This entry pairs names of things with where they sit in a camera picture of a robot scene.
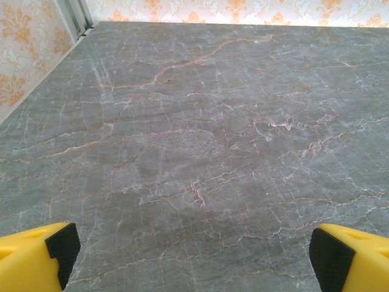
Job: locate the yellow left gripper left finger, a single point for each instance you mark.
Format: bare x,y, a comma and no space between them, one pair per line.
24,258

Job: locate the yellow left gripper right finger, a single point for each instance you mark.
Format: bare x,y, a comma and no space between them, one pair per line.
364,261

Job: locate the aluminium frame post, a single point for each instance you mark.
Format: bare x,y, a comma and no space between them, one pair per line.
76,18

